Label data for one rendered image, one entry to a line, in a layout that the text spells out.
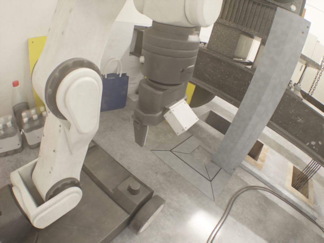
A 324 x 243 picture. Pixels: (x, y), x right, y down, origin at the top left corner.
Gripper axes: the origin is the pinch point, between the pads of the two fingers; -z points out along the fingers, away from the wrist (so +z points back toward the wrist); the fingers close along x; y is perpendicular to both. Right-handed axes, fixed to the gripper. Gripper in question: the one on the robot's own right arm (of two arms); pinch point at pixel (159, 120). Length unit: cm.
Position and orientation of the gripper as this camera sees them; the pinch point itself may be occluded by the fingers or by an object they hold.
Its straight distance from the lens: 34.4
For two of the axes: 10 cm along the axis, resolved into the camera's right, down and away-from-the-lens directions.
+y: -7.5, -5.0, 4.4
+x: 6.5, -4.3, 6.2
